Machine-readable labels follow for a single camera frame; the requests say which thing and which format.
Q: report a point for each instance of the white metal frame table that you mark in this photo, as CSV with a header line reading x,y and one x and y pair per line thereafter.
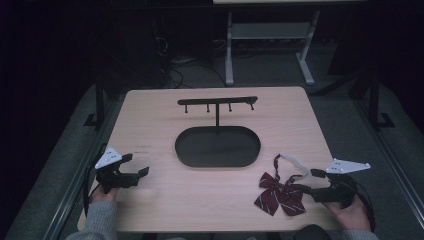
x,y
266,30

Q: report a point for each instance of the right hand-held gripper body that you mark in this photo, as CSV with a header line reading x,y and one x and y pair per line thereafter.
x,y
340,191

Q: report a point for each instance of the black metal stand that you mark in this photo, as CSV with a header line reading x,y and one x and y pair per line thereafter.
x,y
99,100
374,100

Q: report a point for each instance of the black hook stand with tray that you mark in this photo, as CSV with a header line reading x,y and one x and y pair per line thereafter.
x,y
217,146

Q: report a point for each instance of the dark round object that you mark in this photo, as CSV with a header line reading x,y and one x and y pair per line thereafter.
x,y
312,232

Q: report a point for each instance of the person's right hand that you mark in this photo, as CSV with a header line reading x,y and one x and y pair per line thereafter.
x,y
353,216

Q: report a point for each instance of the dark red striped bow tie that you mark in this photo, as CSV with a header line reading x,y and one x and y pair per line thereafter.
x,y
278,196

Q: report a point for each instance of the person's left hand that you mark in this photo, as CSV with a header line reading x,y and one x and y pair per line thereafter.
x,y
105,196

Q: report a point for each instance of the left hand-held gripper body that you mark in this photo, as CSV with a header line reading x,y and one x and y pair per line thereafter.
x,y
111,178

